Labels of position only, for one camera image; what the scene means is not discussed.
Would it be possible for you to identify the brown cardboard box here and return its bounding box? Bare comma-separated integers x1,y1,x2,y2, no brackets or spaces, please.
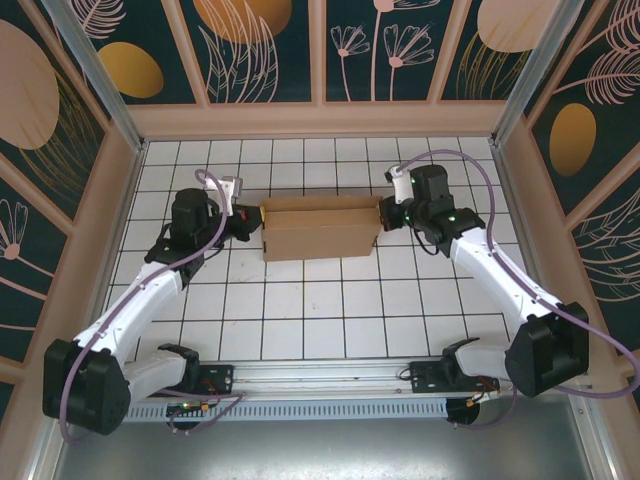
259,194,382,263

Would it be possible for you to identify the small green circuit board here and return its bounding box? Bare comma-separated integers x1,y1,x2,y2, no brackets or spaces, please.
166,399,212,417

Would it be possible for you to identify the yellow power connector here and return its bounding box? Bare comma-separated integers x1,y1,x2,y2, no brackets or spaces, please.
467,389,502,407

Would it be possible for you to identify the grey metal sheet panel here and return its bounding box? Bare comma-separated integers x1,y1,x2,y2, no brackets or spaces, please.
27,392,619,480

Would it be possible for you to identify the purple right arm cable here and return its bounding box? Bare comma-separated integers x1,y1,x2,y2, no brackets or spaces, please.
392,148,640,431

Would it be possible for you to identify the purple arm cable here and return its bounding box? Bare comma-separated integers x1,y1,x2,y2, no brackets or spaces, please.
392,148,640,431
58,168,246,444

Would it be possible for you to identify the aluminium table side rail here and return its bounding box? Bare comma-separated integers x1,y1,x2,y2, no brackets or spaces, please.
74,143,149,362
489,143,569,356

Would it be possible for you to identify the aluminium frame post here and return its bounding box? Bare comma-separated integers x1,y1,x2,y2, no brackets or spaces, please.
40,0,150,154
488,0,590,147

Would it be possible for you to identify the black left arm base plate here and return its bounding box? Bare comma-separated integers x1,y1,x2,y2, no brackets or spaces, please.
193,363,236,399

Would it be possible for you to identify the aluminium extrusion mounting rail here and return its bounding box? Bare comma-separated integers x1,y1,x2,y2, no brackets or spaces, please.
47,355,599,401

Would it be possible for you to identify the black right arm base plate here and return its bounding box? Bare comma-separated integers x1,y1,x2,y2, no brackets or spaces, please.
408,360,500,396

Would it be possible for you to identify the grey slotted cable duct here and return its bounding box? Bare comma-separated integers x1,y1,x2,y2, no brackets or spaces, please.
119,398,450,422

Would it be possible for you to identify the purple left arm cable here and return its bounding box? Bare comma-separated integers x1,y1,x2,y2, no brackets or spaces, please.
58,168,246,444

